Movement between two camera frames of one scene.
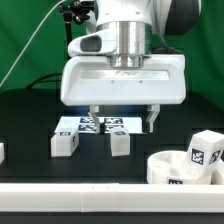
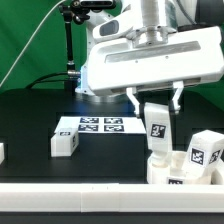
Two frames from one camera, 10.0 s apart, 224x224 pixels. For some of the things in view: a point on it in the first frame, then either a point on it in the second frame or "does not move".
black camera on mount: x=83 y=7 does not move
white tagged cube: x=120 y=142 → x=159 y=132
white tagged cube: x=205 y=148 does not move
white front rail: x=111 y=198 does not move
